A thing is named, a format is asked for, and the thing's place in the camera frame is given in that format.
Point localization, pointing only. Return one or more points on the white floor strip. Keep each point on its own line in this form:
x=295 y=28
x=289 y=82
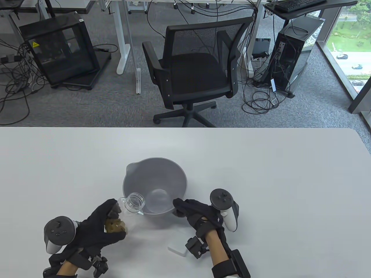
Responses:
x=138 y=81

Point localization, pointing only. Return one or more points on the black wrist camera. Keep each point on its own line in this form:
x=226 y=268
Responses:
x=100 y=266
x=195 y=247

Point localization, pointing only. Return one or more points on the black mesh office chair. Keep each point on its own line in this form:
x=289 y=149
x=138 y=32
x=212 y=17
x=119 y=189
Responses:
x=194 y=71

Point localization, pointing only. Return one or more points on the black glass-door enclosure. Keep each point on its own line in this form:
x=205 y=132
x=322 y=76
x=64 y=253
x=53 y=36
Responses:
x=62 y=49

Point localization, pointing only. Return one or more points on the white black hand controller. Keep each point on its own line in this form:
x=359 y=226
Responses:
x=59 y=231
x=223 y=201

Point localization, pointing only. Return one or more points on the gray salad bowl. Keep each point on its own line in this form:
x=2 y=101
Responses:
x=162 y=176

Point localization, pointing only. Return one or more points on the person's left hand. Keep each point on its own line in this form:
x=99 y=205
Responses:
x=92 y=231

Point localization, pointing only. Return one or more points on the gray power strip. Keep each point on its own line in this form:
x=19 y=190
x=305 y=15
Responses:
x=10 y=59

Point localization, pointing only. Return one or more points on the black keyboard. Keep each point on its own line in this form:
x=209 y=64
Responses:
x=300 y=4

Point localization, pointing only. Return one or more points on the clear plastic jar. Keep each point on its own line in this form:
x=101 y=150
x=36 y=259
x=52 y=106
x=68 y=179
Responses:
x=134 y=202

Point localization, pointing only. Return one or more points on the person's right forearm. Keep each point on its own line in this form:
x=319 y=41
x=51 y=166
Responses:
x=217 y=249

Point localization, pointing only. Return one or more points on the gray window frame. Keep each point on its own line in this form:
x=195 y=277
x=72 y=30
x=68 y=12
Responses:
x=337 y=62

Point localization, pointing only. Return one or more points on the black computer tower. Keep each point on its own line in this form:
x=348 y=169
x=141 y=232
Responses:
x=292 y=55

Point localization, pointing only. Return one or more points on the black desk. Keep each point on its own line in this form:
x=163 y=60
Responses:
x=333 y=5

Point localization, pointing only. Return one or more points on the black flat box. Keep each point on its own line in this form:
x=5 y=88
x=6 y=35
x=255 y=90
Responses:
x=261 y=47

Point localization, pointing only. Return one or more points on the white square jar lid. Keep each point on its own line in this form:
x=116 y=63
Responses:
x=178 y=250

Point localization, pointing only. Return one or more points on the person's right hand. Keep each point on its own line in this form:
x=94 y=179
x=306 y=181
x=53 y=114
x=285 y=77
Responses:
x=200 y=215

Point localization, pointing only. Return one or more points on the white desk leg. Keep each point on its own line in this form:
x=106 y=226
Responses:
x=253 y=43
x=123 y=37

